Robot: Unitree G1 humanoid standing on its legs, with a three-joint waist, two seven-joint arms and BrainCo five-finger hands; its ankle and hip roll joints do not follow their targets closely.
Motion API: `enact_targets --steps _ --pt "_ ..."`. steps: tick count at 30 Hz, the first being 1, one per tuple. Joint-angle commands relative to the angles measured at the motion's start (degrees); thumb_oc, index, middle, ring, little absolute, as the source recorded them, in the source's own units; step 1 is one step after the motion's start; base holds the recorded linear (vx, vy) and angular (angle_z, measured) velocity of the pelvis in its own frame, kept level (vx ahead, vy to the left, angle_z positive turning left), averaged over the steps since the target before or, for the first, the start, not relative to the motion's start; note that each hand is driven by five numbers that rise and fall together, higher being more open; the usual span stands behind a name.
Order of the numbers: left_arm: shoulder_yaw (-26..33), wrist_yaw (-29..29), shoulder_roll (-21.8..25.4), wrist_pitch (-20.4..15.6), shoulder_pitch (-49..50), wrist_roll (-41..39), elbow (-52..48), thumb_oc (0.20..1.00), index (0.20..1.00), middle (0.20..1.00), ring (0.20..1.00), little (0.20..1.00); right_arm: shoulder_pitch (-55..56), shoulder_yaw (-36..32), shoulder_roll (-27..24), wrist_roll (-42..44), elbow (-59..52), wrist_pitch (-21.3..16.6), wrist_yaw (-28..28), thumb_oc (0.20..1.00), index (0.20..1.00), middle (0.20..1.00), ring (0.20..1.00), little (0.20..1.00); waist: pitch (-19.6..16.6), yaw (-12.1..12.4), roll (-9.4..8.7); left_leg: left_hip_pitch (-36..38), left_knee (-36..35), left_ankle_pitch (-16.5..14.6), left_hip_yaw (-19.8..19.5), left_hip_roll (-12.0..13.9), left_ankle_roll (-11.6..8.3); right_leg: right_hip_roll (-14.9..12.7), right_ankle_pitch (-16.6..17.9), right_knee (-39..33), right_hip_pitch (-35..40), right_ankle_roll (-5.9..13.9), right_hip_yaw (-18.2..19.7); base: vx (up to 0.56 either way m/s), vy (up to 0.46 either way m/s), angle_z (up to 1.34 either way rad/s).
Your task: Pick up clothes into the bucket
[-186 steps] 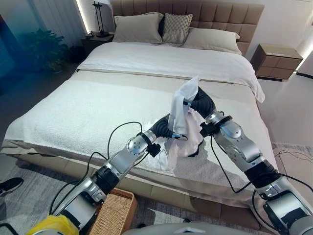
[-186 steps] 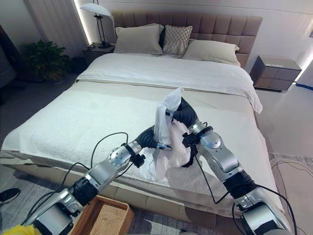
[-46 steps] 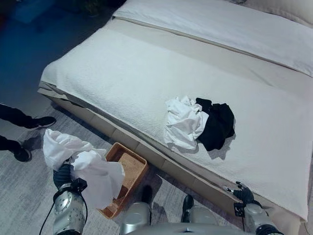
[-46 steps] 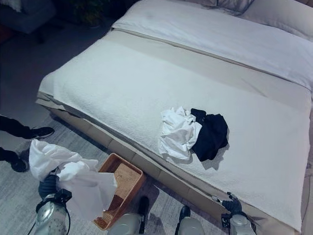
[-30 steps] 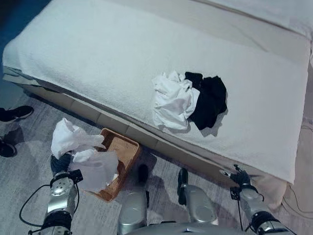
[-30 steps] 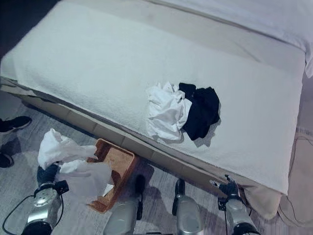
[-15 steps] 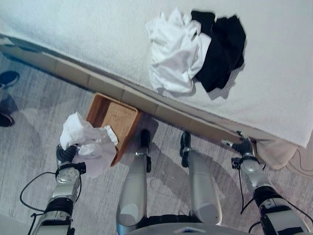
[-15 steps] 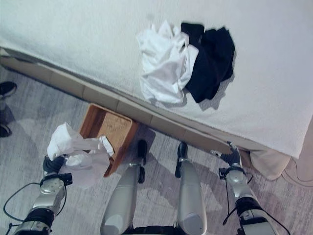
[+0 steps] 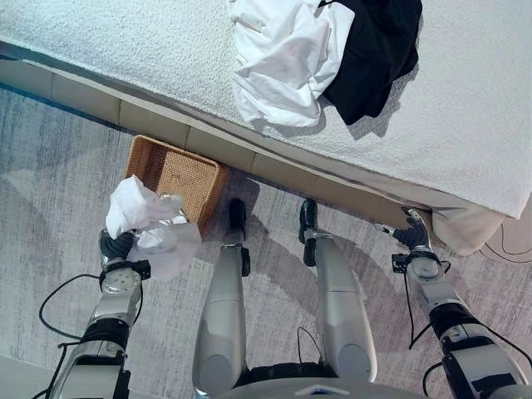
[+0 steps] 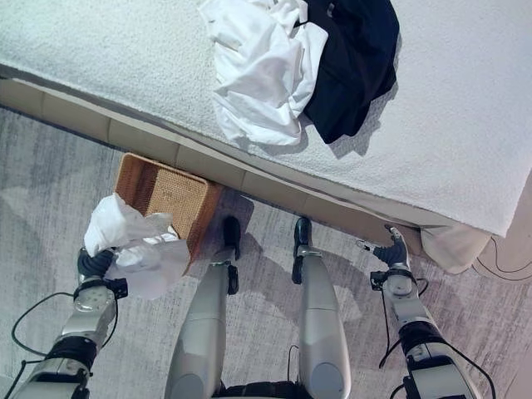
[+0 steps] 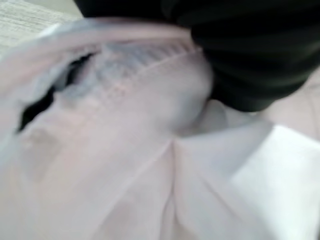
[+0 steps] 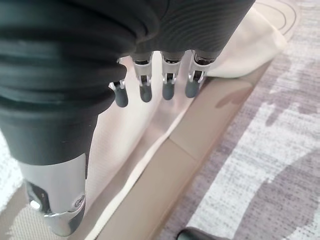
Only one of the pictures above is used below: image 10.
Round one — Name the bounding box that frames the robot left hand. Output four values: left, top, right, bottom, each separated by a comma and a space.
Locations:
76, 246, 117, 283

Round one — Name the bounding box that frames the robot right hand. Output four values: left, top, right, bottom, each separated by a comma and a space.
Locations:
356, 224, 413, 272

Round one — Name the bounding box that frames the white garment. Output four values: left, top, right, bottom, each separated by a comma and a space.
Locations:
83, 192, 189, 301

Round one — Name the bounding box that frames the robot right leg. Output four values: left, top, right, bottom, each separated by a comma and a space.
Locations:
291, 216, 352, 399

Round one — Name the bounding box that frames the robot leg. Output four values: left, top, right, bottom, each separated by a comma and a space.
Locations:
291, 216, 352, 399
164, 215, 243, 399

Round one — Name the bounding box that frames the woven wicker basket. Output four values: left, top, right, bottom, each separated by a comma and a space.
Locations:
114, 152, 223, 277

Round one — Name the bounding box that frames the robot left leg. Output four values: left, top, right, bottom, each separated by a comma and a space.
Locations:
164, 215, 243, 399

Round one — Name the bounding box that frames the white bed with cover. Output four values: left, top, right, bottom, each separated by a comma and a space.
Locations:
0, 0, 532, 275

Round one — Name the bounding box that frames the beige bed base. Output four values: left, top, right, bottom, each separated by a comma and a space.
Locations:
0, 75, 425, 255

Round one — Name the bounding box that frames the dark navy garment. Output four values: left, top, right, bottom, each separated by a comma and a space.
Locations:
293, 0, 401, 145

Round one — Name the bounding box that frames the robot black waist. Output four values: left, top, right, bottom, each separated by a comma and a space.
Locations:
215, 381, 308, 399

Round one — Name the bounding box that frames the white shirt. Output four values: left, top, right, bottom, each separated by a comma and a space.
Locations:
197, 0, 329, 147

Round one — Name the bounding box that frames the black floor cable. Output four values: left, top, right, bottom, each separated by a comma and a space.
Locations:
475, 234, 532, 283

